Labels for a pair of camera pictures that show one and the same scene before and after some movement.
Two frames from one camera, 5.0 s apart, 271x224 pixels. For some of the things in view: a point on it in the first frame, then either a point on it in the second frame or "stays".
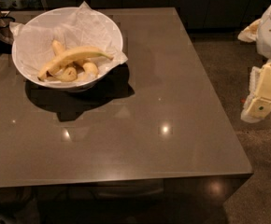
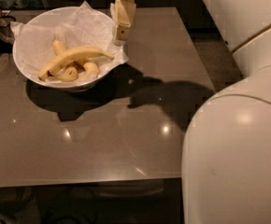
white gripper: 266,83 → 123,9
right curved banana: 91,69 stays
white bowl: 67,49 stays
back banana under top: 69,75 stays
